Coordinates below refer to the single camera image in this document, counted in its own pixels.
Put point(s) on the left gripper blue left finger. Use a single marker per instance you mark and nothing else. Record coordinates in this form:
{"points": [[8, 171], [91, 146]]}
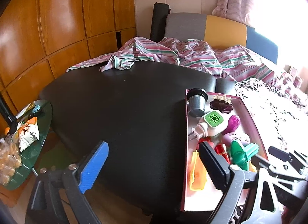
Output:
{"points": [[89, 170]]}

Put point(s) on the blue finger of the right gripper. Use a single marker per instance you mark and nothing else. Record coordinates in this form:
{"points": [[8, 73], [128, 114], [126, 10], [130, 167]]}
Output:
{"points": [[260, 162], [296, 159]]}

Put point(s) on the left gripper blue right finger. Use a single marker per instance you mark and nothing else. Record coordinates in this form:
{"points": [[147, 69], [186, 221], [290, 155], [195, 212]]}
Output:
{"points": [[216, 166]]}

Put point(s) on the green plastic funnel toy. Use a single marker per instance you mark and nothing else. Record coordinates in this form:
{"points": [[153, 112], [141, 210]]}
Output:
{"points": [[241, 155]]}

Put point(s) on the red glossy cylinder bottle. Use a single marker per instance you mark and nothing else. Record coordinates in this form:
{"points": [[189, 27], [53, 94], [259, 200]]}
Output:
{"points": [[221, 149]]}

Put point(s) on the orange plastic comb piece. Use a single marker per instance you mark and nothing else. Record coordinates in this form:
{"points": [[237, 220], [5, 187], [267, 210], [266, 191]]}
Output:
{"points": [[197, 175]]}

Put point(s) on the purple patterned egg toy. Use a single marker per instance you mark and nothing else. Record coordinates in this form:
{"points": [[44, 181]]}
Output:
{"points": [[228, 138]]}

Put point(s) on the magenta perforated bird toy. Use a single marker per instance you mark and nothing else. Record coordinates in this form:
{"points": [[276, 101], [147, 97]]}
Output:
{"points": [[233, 123]]}

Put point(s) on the red wooden puzzle piece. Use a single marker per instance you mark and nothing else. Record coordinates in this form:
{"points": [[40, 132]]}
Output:
{"points": [[206, 139]]}

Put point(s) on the green white plug-in device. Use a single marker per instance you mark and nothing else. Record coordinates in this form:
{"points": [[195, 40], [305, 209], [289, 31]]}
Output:
{"points": [[210, 124]]}

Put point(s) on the white embroidered floral tablecloth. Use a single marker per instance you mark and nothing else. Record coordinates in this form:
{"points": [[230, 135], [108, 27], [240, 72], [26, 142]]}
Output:
{"points": [[280, 122]]}

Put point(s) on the dark maroon flower dish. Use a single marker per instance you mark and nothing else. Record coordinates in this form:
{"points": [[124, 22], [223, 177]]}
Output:
{"points": [[221, 105]]}

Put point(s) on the beige plastic comb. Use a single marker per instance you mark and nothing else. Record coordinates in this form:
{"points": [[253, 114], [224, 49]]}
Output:
{"points": [[223, 97]]}

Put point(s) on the white orange snack bag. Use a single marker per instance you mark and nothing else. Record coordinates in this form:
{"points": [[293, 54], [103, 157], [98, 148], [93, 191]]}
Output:
{"points": [[28, 133]]}

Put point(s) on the bag of golden snacks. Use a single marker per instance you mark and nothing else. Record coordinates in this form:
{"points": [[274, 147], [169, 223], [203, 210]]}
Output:
{"points": [[10, 160]]}

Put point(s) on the green glass side table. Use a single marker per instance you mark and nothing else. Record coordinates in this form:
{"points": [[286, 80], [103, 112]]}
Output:
{"points": [[30, 155]]}

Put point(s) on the white cardboard boxes on sill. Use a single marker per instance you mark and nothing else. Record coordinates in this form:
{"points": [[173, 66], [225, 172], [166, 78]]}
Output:
{"points": [[290, 80]]}

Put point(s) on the pink striped bed sheet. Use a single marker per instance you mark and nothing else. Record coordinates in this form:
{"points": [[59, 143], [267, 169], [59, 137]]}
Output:
{"points": [[236, 63]]}

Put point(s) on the multicolour chair backrest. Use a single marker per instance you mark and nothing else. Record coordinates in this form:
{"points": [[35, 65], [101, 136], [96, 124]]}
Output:
{"points": [[220, 33]]}

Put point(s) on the wooden wardrobe panels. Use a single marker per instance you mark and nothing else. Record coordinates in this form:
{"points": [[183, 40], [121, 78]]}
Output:
{"points": [[41, 39]]}

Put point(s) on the black rolled mat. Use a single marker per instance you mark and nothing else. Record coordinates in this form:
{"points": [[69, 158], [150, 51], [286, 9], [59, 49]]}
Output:
{"points": [[158, 23]]}

